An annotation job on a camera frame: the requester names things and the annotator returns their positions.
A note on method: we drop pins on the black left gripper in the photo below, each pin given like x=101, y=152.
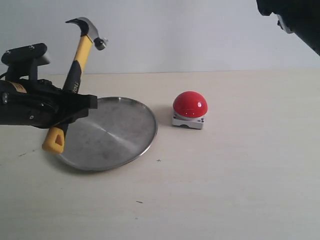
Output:
x=40, y=104

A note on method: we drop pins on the red dome push button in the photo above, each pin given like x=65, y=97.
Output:
x=189, y=109

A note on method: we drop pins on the round stainless steel plate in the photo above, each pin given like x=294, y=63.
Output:
x=116, y=133

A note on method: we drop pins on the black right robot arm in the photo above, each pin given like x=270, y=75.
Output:
x=299, y=17

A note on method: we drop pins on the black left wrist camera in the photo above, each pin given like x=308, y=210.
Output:
x=24, y=61

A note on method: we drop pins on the yellow black claw hammer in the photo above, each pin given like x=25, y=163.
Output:
x=89, y=36

